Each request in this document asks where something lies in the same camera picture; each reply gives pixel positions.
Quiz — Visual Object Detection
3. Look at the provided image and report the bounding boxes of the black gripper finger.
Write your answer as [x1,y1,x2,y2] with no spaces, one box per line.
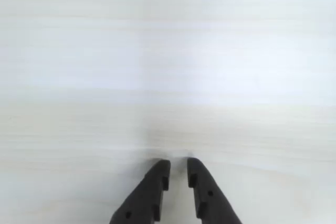
[186,157,244,224]
[109,158,171,224]

